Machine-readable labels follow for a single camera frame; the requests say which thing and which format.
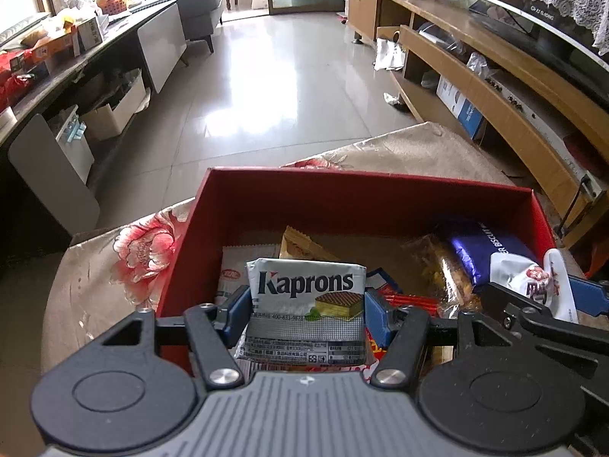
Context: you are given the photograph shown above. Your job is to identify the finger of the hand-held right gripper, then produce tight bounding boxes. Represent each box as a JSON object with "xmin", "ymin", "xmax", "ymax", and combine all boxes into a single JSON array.
[
  {"xmin": 483, "ymin": 282, "xmax": 609, "ymax": 377},
  {"xmin": 568, "ymin": 276, "xmax": 609, "ymax": 317}
]

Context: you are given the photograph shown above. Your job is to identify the flat screen television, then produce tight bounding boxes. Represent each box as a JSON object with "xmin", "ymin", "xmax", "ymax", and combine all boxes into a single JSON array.
[{"xmin": 452, "ymin": 0, "xmax": 609, "ymax": 101}]

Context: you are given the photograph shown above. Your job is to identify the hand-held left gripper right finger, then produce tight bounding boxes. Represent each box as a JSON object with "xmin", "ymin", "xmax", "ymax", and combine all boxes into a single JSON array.
[{"xmin": 365, "ymin": 290, "xmax": 505, "ymax": 388}]

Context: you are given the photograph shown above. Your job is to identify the wooden television cabinet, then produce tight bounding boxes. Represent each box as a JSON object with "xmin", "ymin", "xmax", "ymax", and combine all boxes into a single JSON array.
[{"xmin": 345, "ymin": 0, "xmax": 609, "ymax": 248}]

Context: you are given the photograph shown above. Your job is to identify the white plastic bag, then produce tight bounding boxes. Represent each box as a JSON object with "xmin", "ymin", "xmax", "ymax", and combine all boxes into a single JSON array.
[{"xmin": 373, "ymin": 38, "xmax": 405, "ymax": 72}]

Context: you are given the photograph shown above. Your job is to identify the open cardboard box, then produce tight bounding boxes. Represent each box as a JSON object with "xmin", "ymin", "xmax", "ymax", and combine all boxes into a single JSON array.
[{"xmin": 78, "ymin": 74, "xmax": 148, "ymax": 141}]

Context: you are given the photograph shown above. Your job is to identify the white and blue carton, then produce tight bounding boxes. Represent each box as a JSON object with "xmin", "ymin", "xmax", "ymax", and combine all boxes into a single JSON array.
[{"xmin": 435, "ymin": 76, "xmax": 486, "ymax": 141}]

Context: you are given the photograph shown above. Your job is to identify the golden brown snack packet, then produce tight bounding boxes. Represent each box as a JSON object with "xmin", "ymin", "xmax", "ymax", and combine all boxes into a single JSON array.
[{"xmin": 279, "ymin": 226, "xmax": 348, "ymax": 262}]

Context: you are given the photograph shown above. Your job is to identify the long dark side table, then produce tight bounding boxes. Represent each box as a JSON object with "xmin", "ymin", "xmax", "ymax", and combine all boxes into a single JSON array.
[{"xmin": 0, "ymin": 0, "xmax": 179, "ymax": 248}]

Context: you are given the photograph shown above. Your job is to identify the white packet with red fruit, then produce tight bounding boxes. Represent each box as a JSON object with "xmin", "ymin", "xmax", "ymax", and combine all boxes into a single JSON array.
[{"xmin": 490, "ymin": 248, "xmax": 579, "ymax": 324}]

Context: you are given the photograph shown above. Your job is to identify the beige floral tablecloth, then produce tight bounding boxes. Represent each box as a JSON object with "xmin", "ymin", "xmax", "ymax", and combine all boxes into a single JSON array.
[{"xmin": 40, "ymin": 121, "xmax": 524, "ymax": 377}]

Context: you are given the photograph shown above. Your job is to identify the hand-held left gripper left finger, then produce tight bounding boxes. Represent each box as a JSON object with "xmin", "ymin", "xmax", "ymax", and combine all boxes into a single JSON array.
[{"xmin": 95, "ymin": 288, "xmax": 253, "ymax": 388}]

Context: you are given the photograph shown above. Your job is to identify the dark blue wafer biscuit packet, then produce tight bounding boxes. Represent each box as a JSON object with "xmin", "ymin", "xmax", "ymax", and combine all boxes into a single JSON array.
[{"xmin": 435, "ymin": 219, "xmax": 540, "ymax": 286}]

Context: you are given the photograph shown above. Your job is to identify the red puffy snack packet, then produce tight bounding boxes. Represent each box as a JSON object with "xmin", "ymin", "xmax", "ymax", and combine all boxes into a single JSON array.
[{"xmin": 364, "ymin": 286, "xmax": 441, "ymax": 377}]

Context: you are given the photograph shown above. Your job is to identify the silver audio receiver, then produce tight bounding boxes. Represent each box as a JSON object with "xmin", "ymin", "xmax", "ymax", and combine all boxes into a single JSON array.
[{"xmin": 485, "ymin": 74, "xmax": 600, "ymax": 191}]

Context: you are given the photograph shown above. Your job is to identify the clear bag of fried snack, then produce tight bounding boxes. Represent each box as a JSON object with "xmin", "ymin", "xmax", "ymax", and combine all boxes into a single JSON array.
[{"xmin": 402, "ymin": 233, "xmax": 483, "ymax": 317}]

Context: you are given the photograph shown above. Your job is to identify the white wafer packet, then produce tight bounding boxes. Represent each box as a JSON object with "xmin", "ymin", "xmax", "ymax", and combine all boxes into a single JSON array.
[{"xmin": 234, "ymin": 257, "xmax": 368, "ymax": 373}]

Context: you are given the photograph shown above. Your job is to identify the red cardboard box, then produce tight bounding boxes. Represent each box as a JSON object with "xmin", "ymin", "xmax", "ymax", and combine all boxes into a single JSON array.
[{"xmin": 155, "ymin": 166, "xmax": 557, "ymax": 377}]

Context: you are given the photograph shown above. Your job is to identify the red plastic bags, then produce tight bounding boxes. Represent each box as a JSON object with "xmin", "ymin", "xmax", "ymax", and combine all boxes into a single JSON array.
[{"xmin": 0, "ymin": 50, "xmax": 34, "ymax": 110}]

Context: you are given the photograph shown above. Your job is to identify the silver grey snack packet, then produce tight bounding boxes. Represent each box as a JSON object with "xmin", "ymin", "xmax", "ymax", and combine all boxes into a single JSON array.
[{"xmin": 214, "ymin": 245, "xmax": 281, "ymax": 305}]

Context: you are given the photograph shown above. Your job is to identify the grey sofa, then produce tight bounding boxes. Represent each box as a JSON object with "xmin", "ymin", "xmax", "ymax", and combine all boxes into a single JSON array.
[{"xmin": 176, "ymin": 0, "xmax": 224, "ymax": 53}]

